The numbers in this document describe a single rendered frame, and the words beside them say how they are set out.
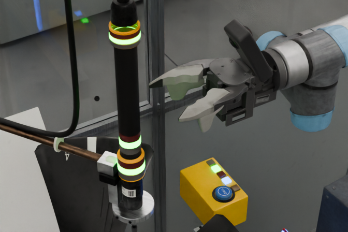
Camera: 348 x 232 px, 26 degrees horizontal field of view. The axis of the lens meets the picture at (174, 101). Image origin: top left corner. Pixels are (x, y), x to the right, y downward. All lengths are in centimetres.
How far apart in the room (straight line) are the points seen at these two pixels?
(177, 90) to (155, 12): 79
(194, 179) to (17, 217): 47
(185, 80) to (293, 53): 18
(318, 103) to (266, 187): 145
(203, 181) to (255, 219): 101
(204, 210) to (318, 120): 56
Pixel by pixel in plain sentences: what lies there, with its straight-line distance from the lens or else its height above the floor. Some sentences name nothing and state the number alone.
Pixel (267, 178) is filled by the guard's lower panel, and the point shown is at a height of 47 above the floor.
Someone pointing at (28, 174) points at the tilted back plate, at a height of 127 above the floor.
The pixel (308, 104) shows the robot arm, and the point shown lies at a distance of 133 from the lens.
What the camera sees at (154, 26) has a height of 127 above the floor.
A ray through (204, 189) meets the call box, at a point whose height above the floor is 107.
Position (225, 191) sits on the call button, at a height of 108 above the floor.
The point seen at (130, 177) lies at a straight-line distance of 119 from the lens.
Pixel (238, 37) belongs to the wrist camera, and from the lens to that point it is 114.
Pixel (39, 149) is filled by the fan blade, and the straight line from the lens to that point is 145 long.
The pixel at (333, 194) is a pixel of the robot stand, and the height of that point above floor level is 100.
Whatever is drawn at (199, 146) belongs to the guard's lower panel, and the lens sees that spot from 240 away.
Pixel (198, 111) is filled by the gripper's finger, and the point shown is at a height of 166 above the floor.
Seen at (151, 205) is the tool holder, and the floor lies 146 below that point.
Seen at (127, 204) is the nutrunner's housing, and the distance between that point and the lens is 125.
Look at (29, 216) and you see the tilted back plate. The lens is 163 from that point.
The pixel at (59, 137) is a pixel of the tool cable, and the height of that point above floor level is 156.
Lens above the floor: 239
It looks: 39 degrees down
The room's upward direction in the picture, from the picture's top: straight up
